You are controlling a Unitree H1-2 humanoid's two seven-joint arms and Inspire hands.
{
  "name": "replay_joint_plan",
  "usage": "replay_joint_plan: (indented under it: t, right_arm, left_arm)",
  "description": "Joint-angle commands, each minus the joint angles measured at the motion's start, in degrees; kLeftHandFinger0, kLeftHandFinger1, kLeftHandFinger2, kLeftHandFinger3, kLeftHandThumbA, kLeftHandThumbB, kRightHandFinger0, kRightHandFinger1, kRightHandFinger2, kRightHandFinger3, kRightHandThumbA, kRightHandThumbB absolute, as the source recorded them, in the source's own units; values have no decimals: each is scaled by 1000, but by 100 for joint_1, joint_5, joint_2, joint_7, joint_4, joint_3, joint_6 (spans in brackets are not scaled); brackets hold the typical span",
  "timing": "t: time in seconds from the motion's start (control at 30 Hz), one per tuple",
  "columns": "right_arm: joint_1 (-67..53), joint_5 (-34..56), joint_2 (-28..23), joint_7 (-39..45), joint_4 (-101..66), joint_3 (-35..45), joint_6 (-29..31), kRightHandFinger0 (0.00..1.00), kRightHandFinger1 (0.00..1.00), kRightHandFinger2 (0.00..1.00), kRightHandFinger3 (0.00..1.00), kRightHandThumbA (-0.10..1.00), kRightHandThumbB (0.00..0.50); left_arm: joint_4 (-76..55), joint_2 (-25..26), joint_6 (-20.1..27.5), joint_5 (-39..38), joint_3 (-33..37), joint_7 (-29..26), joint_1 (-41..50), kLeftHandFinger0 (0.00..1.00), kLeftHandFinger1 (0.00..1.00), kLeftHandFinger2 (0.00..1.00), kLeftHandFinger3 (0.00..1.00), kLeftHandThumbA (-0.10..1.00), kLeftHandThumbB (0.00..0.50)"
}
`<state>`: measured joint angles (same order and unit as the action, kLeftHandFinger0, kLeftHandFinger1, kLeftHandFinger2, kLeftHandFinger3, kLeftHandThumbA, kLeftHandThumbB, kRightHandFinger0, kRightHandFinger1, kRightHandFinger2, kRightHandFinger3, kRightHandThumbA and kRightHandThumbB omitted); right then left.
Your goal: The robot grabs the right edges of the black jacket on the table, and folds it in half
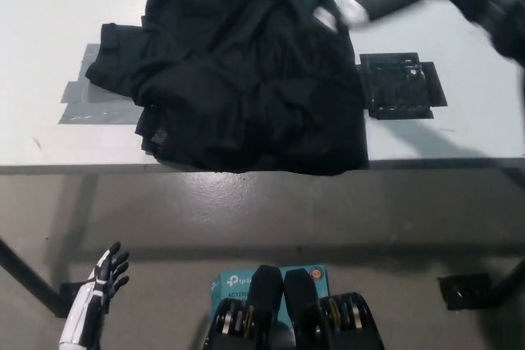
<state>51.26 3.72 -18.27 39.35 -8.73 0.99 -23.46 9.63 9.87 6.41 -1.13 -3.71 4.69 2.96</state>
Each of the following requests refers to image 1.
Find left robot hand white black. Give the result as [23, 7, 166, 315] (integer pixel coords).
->
[59, 242, 130, 347]

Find black trousers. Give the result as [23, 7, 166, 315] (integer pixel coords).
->
[84, 0, 366, 177]

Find black robot body blocks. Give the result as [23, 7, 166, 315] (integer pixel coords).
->
[203, 264, 385, 350]

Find black table leg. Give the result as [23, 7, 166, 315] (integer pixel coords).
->
[0, 237, 62, 318]
[491, 255, 525, 311]

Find black tape patch on table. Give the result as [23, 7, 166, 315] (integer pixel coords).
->
[355, 52, 448, 120]

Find teal tp-link box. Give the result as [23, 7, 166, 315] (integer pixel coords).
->
[211, 264, 329, 322]

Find grey tape patch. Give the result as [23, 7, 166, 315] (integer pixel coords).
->
[57, 42, 144, 126]

